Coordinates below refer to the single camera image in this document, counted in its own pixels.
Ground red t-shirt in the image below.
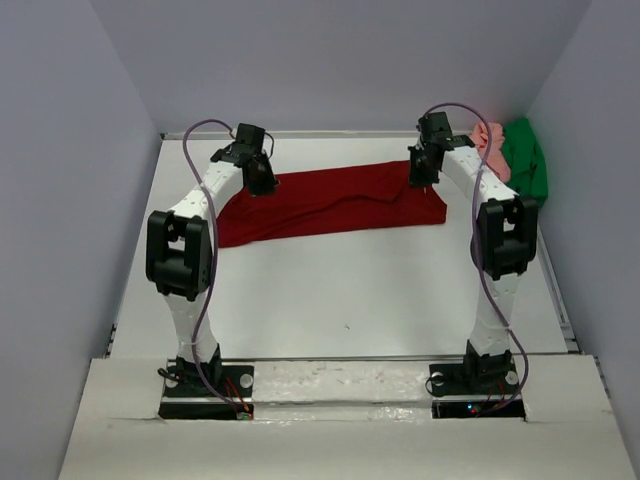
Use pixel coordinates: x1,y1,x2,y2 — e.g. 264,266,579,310
217,161,447,248

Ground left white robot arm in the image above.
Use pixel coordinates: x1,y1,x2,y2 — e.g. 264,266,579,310
145,119,278,404

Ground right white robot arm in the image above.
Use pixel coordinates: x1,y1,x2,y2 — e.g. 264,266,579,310
409,109,538,397

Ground pink t-shirt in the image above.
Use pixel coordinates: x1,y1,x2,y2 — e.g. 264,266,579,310
470,122,511,183

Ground green t-shirt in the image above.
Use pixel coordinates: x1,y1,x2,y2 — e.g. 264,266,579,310
501,117,548,207

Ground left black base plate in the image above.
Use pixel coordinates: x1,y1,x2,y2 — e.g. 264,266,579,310
157,361,255,421

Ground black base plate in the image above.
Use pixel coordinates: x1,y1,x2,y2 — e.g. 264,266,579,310
425,363,526,420
157,361,255,421

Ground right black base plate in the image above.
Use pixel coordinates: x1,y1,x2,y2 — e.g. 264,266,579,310
425,363,526,420

